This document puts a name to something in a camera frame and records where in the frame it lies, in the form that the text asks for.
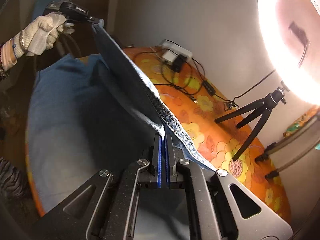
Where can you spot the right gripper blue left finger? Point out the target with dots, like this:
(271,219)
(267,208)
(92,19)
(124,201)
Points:
(157,161)

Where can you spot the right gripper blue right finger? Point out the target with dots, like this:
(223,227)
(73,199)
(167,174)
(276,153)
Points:
(170,163)

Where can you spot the light blue denim jeans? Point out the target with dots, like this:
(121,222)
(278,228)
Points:
(103,207)

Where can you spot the left hand white glove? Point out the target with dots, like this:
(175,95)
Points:
(41,34)

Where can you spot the orange floral bedsheet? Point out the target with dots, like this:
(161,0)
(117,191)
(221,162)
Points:
(220,129)

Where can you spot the white power strip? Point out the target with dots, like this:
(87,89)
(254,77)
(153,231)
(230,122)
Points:
(176,48)

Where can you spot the white power adapter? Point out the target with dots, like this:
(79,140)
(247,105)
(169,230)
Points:
(169,57)

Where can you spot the silver tripod legs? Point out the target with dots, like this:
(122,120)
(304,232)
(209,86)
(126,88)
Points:
(298,140)

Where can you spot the black mini tripod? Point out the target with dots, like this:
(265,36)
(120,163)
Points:
(259,108)

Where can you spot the striped purple cloth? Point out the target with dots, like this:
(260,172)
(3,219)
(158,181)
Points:
(13,181)

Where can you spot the left forearm with bracelets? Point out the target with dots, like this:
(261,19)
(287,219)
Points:
(8,58)

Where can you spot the bright ring light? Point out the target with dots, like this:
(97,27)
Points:
(290,31)

